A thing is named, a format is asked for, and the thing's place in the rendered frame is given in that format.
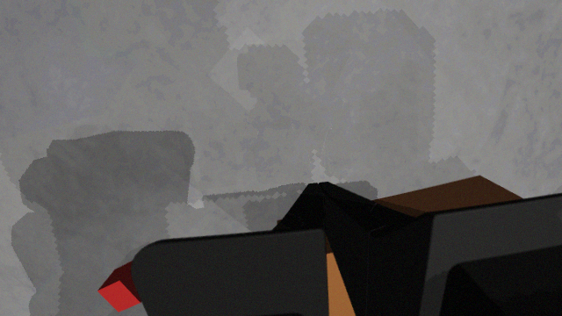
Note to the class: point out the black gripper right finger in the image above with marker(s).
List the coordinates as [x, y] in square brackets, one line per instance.
[393, 264]

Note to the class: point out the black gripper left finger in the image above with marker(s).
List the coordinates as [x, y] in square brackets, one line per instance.
[282, 270]

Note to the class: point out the red and dark maroon square block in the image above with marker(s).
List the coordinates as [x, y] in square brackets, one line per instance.
[119, 289]

